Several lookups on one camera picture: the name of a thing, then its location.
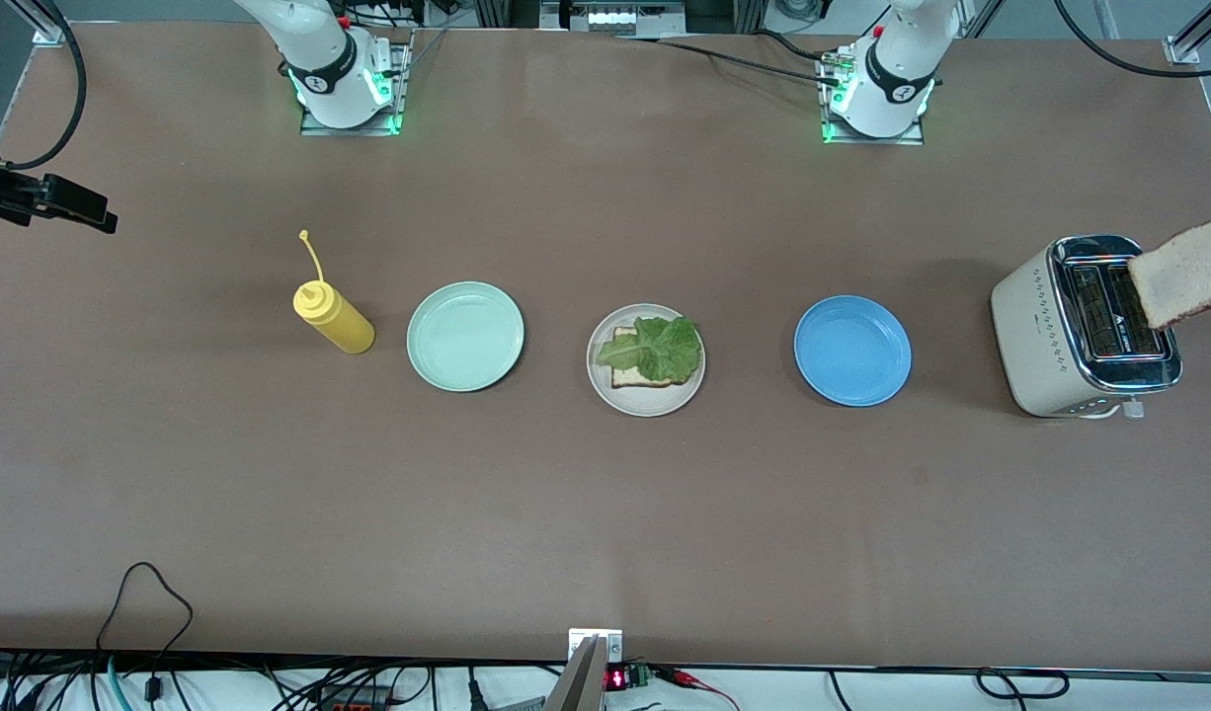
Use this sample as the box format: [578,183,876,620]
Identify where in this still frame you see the red black clip leads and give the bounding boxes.
[655,667,743,711]

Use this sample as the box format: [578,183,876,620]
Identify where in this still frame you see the grey equipment box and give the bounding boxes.
[541,0,687,37]

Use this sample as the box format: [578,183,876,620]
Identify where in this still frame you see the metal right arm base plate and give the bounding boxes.
[299,44,411,137]

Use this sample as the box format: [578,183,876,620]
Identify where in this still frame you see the black coiled cable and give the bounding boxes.
[976,667,1071,700]

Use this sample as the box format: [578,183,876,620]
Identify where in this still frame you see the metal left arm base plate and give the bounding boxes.
[818,49,928,147]

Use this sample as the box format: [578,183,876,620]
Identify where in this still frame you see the aluminium corner bracket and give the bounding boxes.
[1164,0,1211,66]
[8,0,70,46]

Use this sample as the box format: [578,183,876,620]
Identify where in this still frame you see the grey aluminium camera post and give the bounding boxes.
[543,637,606,711]

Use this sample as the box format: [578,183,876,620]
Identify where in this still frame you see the blue plate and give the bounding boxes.
[793,295,913,408]

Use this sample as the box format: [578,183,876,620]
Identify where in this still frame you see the long black table cable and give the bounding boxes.
[615,35,844,88]

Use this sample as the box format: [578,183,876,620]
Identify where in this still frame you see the brown-crust bread slice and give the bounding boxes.
[611,327,694,389]
[1127,219,1211,331]

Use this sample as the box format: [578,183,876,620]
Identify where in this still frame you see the black looped cable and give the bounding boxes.
[97,562,194,692]

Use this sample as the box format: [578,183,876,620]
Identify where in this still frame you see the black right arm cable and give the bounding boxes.
[3,0,88,172]

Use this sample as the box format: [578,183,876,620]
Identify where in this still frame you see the green lettuce leaf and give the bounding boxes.
[596,315,704,383]

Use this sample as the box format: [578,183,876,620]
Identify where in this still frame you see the short black table cable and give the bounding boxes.
[749,28,842,62]

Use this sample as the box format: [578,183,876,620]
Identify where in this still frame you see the beige plate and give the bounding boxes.
[586,303,707,418]

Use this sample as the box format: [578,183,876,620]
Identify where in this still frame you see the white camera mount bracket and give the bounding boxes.
[568,629,624,665]

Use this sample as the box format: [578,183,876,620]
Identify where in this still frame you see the beige toaster chrome top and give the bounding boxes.
[991,235,1184,421]

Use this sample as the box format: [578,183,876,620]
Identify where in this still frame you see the pale green plate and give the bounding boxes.
[406,281,525,393]

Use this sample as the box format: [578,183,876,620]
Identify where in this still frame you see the yellow squeeze bottle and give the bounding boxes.
[292,230,376,355]

